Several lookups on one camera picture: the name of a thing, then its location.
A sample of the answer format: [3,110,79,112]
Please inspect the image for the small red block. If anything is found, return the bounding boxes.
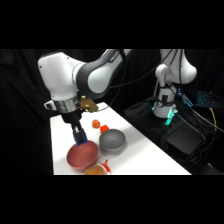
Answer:
[99,124,110,134]

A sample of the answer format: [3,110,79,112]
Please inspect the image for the black curtain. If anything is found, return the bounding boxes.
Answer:
[0,49,224,176]

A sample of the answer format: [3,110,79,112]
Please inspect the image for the black controller box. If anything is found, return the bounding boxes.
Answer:
[166,116,205,156]

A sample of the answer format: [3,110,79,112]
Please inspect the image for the yellow cable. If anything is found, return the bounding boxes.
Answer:
[208,106,218,133]

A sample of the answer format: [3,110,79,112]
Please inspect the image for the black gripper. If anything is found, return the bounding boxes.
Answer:
[61,110,87,145]

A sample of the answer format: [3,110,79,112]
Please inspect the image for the blue electronics board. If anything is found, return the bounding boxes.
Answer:
[176,87,218,110]

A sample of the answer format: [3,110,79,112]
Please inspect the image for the pink bowl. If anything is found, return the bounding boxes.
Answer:
[66,140,100,171]

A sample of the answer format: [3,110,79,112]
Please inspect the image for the orange round toy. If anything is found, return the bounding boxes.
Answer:
[83,163,107,176]

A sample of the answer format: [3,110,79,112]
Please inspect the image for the grey bowl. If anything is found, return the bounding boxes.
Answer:
[98,128,127,155]

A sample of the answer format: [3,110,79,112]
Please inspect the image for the yellow wrist mount piece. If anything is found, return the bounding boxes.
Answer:
[76,95,100,114]

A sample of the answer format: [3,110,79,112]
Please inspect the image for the red white small toy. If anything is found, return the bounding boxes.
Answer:
[100,159,112,175]

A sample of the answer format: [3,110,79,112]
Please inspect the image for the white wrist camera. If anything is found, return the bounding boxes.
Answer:
[43,100,58,111]

